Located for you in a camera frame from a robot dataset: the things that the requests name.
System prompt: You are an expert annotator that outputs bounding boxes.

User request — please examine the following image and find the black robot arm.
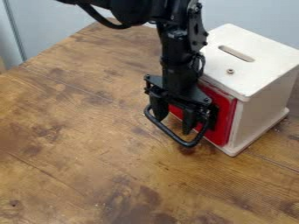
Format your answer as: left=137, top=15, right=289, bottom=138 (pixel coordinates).
left=57, top=0, right=211, bottom=134

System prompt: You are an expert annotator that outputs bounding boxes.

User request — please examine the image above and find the red drawer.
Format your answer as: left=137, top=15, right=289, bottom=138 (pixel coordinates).
left=167, top=81, right=239, bottom=148

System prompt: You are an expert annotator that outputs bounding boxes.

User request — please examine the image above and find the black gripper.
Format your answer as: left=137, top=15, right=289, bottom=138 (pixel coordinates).
left=143, top=52, right=221, bottom=136

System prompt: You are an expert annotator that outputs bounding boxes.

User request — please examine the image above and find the white wooden drawer cabinet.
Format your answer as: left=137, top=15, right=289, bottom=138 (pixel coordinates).
left=201, top=24, right=299, bottom=157

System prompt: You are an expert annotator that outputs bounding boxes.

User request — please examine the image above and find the black metal drawer handle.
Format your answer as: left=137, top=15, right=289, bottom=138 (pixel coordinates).
left=145, top=105, right=211, bottom=148

